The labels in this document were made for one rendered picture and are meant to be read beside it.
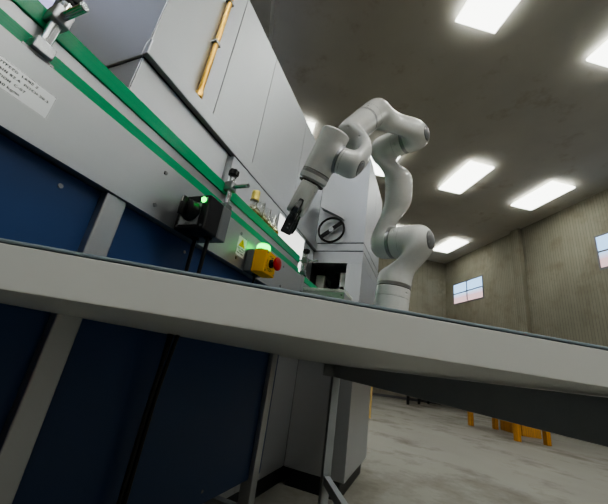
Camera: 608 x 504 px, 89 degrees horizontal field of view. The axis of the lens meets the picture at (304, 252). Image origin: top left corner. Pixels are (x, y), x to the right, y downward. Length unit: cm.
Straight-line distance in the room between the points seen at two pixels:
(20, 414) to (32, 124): 40
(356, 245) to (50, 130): 194
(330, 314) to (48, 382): 47
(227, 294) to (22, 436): 44
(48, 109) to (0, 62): 7
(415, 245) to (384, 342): 87
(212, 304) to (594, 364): 33
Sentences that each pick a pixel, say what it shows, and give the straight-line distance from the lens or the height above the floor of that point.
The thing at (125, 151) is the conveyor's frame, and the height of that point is 101.
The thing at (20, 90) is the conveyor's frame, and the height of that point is 98.
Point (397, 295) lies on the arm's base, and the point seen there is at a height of 95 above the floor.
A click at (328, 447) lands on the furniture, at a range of 185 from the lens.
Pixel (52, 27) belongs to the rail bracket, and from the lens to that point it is 66.
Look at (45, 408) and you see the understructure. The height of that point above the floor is 58.
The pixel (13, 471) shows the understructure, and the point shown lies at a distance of 64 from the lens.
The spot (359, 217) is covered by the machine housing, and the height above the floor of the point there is 177.
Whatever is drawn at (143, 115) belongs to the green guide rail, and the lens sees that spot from 74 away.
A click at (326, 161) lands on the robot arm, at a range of 89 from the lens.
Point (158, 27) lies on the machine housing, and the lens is 132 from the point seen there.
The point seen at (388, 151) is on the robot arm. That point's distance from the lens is 128.
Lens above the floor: 70
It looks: 20 degrees up
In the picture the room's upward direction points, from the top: 9 degrees clockwise
